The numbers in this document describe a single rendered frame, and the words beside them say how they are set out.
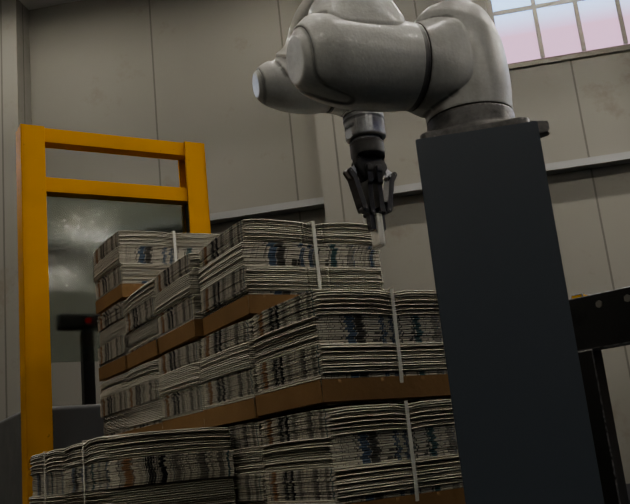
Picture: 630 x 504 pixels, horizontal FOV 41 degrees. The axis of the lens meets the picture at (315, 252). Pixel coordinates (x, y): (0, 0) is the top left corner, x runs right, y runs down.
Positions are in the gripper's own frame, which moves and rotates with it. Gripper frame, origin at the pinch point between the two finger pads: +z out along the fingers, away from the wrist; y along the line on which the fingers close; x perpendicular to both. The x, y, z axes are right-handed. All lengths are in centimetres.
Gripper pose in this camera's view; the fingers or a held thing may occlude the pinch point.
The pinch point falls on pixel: (377, 231)
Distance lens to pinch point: 181.7
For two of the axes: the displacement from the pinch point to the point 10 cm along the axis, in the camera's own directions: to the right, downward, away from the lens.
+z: 1.0, 9.7, -2.4
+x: 5.0, -2.6, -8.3
